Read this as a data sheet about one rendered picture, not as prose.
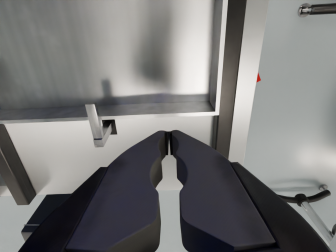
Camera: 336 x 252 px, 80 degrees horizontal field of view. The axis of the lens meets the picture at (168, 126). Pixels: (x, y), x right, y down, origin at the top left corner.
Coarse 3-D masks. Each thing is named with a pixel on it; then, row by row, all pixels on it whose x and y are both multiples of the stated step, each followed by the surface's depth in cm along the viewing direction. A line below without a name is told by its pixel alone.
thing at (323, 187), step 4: (324, 184) 147; (320, 188) 148; (324, 188) 146; (320, 192) 142; (324, 192) 141; (328, 192) 142; (280, 196) 140; (284, 196) 140; (288, 196) 140; (296, 196) 139; (300, 196) 137; (304, 196) 137; (308, 196) 139; (312, 196) 139; (316, 196) 139; (320, 196) 139; (324, 196) 140; (284, 200) 139; (288, 200) 138; (292, 200) 138; (296, 200) 137; (300, 200) 136; (304, 200) 135; (308, 200) 136; (312, 200) 137; (316, 200) 138
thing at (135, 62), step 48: (0, 0) 19; (48, 0) 19; (96, 0) 19; (144, 0) 19; (192, 0) 19; (0, 48) 21; (48, 48) 21; (96, 48) 21; (144, 48) 21; (192, 48) 21; (0, 96) 24; (48, 96) 24; (96, 96) 24; (144, 96) 24; (192, 96) 24
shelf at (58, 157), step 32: (256, 0) 20; (256, 32) 21; (256, 64) 22; (32, 128) 26; (64, 128) 26; (128, 128) 26; (160, 128) 26; (192, 128) 26; (32, 160) 28; (64, 160) 28; (96, 160) 28; (0, 192) 31; (64, 192) 31
